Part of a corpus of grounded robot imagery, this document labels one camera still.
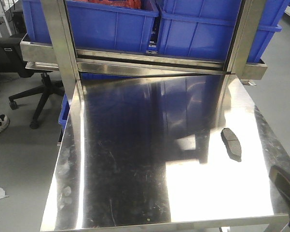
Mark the blue bin under table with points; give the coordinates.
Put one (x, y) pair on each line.
(63, 116)

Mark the white sneaker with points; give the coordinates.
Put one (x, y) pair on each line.
(4, 122)

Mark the black office chair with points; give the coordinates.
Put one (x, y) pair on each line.
(11, 61)

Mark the large blue crate upper right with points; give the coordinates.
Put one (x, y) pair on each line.
(223, 9)

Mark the steel rack frame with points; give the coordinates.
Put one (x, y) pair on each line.
(62, 55)

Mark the blue crate left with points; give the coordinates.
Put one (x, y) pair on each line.
(90, 25)

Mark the large blue crate lower right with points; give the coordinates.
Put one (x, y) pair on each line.
(196, 37)

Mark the large blue crate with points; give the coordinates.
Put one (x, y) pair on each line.
(196, 37)
(223, 9)

